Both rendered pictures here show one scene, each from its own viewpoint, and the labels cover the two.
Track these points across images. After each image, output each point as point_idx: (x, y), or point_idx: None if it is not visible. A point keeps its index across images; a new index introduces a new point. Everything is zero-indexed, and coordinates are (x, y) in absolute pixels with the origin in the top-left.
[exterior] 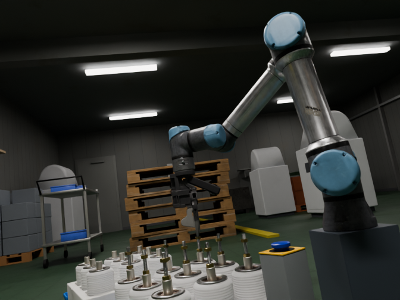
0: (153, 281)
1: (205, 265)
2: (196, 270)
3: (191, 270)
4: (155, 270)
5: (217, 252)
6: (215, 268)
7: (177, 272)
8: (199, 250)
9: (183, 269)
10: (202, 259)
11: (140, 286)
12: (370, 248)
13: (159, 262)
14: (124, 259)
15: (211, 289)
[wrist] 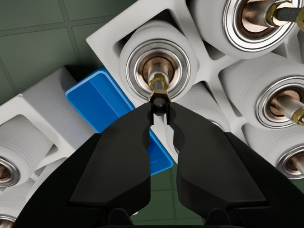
0: (283, 157)
1: (195, 61)
2: (274, 85)
3: (263, 96)
4: (41, 158)
5: (275, 26)
6: (283, 38)
7: (225, 124)
8: (168, 83)
9: (204, 113)
10: (166, 69)
11: (292, 171)
12: None
13: (30, 161)
14: (8, 222)
15: None
